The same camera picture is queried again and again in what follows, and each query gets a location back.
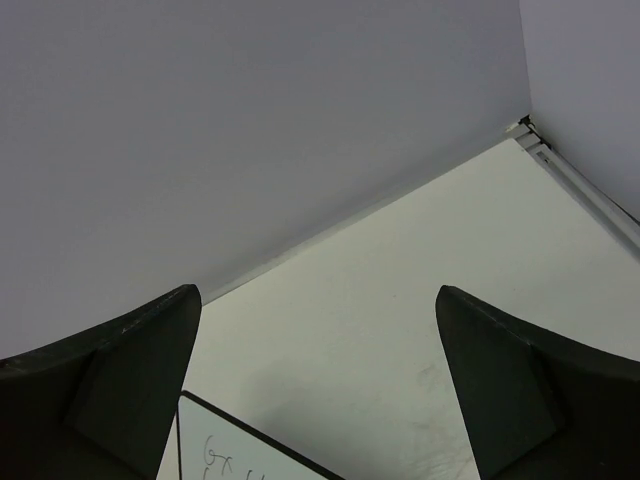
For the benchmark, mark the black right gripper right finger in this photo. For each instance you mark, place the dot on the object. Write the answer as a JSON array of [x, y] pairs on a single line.
[[536, 404]]

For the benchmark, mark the aluminium table edge rail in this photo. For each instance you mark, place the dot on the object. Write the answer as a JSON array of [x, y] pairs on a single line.
[[619, 224]]

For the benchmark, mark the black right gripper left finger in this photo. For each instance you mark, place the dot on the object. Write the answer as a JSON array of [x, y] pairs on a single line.
[[99, 404]]

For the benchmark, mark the small black-framed whiteboard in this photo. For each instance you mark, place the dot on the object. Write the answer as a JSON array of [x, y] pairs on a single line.
[[213, 444]]

